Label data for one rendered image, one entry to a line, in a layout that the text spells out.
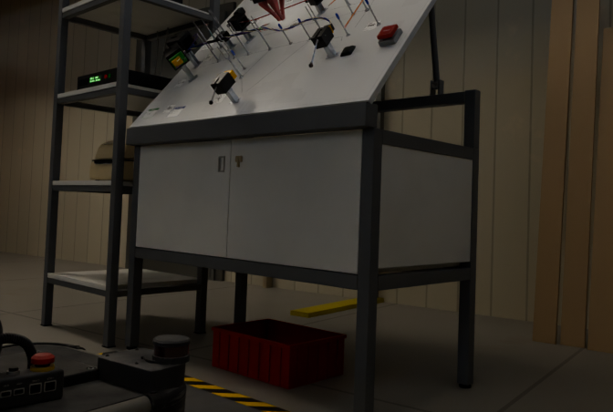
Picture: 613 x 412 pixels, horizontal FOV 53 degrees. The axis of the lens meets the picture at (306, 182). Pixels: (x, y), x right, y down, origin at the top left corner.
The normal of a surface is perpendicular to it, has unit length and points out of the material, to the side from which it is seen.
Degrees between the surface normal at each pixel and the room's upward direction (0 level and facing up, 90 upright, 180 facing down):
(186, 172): 90
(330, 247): 90
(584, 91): 83
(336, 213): 90
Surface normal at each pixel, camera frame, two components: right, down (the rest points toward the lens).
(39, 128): -0.58, -0.06
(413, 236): 0.73, 0.00
